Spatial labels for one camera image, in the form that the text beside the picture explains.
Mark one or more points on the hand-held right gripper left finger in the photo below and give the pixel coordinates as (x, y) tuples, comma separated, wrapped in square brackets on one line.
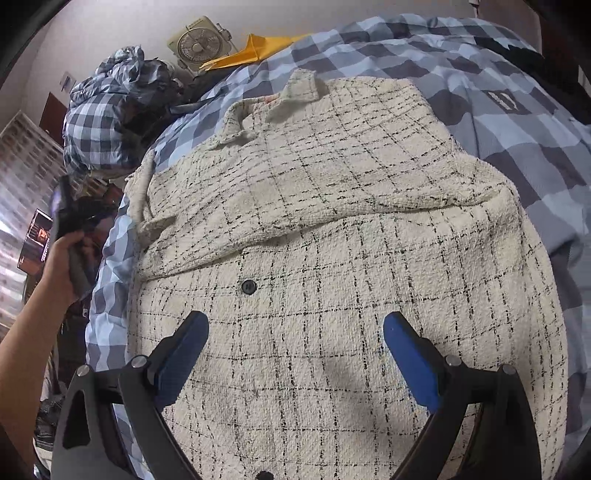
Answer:
[(182, 360)]

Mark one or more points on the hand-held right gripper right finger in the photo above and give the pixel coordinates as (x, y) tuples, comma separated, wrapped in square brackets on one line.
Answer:
[(411, 362)]

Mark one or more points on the cream tweed checked jacket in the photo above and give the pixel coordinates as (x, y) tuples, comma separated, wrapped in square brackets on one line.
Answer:
[(332, 240)]

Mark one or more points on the person's left forearm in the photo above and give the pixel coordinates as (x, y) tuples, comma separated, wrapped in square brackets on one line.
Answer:
[(32, 364)]

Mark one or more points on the person's left hand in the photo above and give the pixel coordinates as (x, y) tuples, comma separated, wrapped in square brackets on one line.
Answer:
[(57, 272)]

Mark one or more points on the white lattice window screen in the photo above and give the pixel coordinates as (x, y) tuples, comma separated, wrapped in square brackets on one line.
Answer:
[(27, 157)]

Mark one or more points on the bundled blue checkered duvet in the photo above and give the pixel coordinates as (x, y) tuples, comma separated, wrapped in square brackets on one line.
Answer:
[(99, 124)]

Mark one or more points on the beige box fan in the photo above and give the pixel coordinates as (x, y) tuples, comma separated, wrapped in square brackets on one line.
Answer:
[(198, 46)]

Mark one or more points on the blue grey checkered bedsheet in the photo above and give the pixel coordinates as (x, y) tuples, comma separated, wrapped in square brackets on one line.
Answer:
[(521, 152)]

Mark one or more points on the yellow cloth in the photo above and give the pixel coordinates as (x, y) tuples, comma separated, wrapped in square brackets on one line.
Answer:
[(251, 50)]

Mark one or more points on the dark wall poster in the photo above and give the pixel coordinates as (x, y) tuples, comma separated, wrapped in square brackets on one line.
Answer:
[(36, 240)]

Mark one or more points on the reddish brown wall panel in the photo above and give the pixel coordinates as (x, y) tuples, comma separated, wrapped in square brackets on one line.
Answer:
[(53, 115)]

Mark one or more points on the white wall socket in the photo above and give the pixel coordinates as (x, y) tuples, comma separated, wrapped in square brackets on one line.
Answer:
[(68, 82)]

